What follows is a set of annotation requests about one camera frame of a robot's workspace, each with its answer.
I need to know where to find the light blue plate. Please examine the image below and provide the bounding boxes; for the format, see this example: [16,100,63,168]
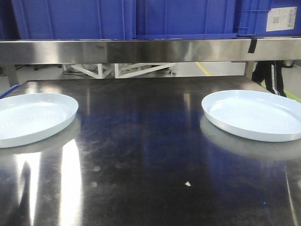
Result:
[201,90,301,142]
[0,93,79,148]

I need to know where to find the blue crate middle on shelf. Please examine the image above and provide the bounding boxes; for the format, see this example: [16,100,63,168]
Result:
[136,0,237,40]

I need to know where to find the blue crate on shelf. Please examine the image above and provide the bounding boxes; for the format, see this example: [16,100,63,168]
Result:
[136,0,237,40]
[12,0,136,40]

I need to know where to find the blue crate left on shelf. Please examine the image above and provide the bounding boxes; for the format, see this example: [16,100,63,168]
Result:
[12,0,136,40]

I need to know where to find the black tape strip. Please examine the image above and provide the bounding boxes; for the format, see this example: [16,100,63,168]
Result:
[248,39,257,53]

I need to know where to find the person legs in black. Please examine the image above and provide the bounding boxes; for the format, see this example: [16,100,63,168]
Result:
[252,61,286,97]

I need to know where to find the blue crate right with label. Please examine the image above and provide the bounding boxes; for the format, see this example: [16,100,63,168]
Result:
[233,0,301,37]

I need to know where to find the blue crate beside table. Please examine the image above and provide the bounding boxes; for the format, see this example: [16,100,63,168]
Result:
[0,84,21,99]

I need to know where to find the white metal frame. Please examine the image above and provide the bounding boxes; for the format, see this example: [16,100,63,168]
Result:
[62,63,176,79]

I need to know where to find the stainless steel shelf rail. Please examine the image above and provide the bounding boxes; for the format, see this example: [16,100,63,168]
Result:
[0,37,301,65]

